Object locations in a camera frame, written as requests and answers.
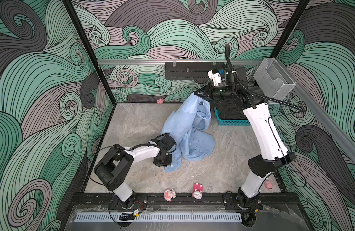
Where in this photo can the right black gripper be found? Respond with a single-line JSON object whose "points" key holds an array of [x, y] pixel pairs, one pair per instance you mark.
{"points": [[211, 92]]}

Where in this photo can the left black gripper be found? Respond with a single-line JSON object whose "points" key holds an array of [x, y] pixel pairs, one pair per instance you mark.
{"points": [[168, 162]]}

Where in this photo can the light blue long sleeve shirt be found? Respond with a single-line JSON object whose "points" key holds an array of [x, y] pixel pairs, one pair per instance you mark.
{"points": [[187, 127]]}

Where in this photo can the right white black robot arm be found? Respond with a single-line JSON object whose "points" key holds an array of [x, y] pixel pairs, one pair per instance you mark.
{"points": [[273, 153]]}

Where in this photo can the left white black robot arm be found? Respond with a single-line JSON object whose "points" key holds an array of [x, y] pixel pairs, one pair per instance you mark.
{"points": [[115, 165]]}

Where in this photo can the dark grey long sleeve shirt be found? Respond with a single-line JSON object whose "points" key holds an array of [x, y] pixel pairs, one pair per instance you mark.
{"points": [[231, 110]]}

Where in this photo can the teal plastic basket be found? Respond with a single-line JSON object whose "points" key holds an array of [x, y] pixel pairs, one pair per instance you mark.
{"points": [[228, 122]]}

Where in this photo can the pink white figurine toy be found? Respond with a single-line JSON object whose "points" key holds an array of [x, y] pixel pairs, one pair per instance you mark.
{"points": [[169, 195]]}

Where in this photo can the pink toy at back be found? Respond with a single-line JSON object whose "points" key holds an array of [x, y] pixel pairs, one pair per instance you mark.
{"points": [[160, 101]]}

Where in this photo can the pink toy right edge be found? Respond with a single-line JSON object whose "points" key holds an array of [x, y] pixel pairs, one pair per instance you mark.
{"points": [[268, 185]]}

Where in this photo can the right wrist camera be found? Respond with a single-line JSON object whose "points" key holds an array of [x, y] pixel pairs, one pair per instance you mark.
{"points": [[217, 76]]}

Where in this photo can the black perforated wall tray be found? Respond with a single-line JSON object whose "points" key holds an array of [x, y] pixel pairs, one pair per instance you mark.
{"points": [[190, 70]]}

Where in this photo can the aluminium wall rail back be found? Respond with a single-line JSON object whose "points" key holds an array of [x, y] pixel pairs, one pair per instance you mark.
{"points": [[163, 62]]}

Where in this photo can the aluminium wall rail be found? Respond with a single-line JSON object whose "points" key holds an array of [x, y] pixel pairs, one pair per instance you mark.
{"points": [[328, 93], [163, 62]]}

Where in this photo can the white slotted cable duct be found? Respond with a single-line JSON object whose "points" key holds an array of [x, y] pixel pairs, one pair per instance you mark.
{"points": [[161, 217]]}

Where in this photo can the clear plastic wall bin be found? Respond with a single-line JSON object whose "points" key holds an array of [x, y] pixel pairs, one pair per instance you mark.
{"points": [[274, 79]]}

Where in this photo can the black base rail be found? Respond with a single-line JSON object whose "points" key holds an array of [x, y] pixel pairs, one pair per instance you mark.
{"points": [[230, 200]]}

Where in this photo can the black frame post right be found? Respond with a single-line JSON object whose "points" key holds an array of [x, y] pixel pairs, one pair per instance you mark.
{"points": [[290, 26]]}

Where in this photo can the black frame post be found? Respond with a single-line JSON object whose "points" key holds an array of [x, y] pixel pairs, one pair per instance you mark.
{"points": [[82, 35], [290, 26]]}

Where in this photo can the aluminium wall rail right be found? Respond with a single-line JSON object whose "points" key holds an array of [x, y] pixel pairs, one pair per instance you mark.
{"points": [[328, 93]]}

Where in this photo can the black frame post left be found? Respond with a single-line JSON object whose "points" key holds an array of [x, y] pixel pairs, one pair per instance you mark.
{"points": [[82, 35]]}

